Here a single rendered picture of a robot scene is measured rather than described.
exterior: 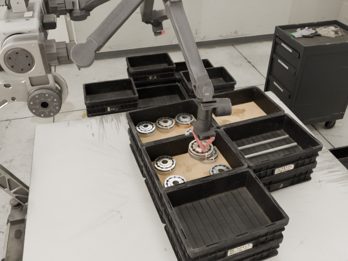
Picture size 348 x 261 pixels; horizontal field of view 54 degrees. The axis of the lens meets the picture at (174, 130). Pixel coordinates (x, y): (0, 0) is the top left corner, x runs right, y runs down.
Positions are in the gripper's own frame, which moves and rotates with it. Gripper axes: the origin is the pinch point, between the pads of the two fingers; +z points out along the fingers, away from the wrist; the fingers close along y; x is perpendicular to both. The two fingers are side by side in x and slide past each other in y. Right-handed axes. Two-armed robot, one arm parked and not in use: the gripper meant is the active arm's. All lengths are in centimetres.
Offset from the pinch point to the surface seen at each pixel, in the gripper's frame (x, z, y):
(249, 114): -49, 20, 39
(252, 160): -30.9, 20.3, 4.2
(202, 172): -4.6, 21.2, 4.3
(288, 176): -45, 25, -7
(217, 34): -163, 89, 305
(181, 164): 2.6, 21.7, 12.4
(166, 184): 14.3, 19.1, 0.4
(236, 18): -189, 68, 303
